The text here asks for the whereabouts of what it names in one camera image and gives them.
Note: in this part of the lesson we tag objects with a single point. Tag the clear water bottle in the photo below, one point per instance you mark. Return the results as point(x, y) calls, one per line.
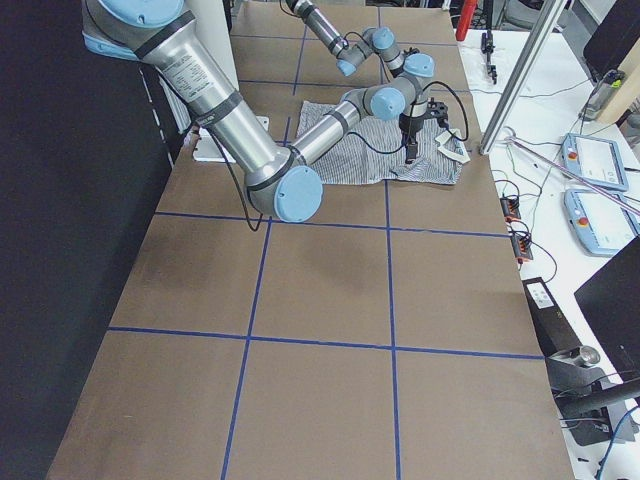
point(602, 92)

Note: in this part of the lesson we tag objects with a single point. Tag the aluminium frame post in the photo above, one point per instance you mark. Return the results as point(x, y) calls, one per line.
point(532, 49)

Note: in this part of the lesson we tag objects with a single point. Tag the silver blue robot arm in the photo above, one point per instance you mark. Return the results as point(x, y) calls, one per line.
point(278, 180)
point(379, 41)

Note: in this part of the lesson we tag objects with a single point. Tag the black camera stand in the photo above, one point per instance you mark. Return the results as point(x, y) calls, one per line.
point(487, 41)

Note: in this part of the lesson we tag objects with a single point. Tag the teach pendant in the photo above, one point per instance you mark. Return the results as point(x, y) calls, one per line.
point(602, 227)
point(596, 160)

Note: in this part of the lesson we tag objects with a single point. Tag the black monitor right edge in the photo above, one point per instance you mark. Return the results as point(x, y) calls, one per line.
point(609, 302)

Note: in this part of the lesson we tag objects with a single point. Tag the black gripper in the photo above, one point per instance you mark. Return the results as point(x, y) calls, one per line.
point(408, 124)

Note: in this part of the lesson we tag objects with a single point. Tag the black box with white label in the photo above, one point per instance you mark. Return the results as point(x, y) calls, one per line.
point(553, 331)

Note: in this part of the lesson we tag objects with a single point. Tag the upper orange black connector block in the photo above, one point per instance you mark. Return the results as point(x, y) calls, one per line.
point(510, 206)

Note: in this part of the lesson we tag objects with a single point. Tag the lower orange black connector block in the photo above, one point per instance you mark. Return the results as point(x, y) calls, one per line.
point(521, 245)

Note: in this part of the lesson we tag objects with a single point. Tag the orange black connector block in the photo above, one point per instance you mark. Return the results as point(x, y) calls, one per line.
point(521, 245)
point(510, 206)

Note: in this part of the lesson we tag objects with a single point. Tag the lower teach pendant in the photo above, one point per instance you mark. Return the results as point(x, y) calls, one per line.
point(602, 227)

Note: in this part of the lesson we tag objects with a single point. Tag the upper teach pendant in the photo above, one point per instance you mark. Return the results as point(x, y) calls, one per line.
point(596, 160)

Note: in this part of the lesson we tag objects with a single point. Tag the red fire extinguisher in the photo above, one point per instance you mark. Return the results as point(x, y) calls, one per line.
point(466, 15)

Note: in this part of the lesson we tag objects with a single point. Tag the blue white striped polo shirt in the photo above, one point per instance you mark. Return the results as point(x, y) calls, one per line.
point(346, 146)

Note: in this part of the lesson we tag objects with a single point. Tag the blue tape line crosswise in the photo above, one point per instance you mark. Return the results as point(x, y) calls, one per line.
point(342, 225)

